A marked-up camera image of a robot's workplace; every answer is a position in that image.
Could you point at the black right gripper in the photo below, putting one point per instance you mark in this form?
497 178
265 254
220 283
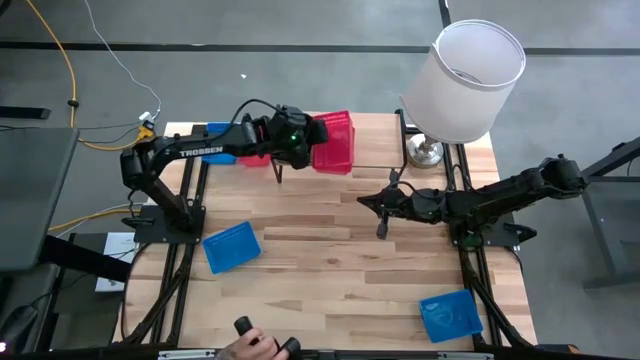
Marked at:
410 206

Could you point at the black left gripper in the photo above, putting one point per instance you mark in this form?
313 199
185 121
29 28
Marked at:
292 135

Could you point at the red plastic basket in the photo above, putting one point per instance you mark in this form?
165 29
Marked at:
335 145
255 161

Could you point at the blue plastic basket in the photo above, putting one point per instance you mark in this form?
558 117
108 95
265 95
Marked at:
231 247
220 159
450 316

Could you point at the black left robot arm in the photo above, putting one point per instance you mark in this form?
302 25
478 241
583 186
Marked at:
200 150

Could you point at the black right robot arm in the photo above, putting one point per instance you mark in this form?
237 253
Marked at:
515 195

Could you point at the wooden shelf with black legs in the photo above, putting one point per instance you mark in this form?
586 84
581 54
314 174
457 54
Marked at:
375 145

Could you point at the silver lamp with white shade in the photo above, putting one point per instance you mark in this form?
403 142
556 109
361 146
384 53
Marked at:
460 100

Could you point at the black beam with silver brackets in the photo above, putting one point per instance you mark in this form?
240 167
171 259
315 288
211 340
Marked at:
400 356

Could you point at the person's hand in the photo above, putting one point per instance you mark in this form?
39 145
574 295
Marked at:
250 350

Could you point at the white paper sheet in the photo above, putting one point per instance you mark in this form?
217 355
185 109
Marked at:
117 247

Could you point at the dark grey metal table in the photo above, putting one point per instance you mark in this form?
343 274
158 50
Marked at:
600 225

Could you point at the black diagonal desk bar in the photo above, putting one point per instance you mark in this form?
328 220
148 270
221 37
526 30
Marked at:
85 260

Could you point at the black flat bar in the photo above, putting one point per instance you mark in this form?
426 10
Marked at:
25 112

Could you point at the grey desk top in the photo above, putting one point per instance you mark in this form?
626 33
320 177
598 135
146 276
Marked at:
30 200

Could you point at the black computer mouse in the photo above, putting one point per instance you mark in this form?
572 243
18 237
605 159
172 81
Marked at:
17 327

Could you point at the black table frame rail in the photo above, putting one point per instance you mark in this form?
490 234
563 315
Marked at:
463 157
197 131

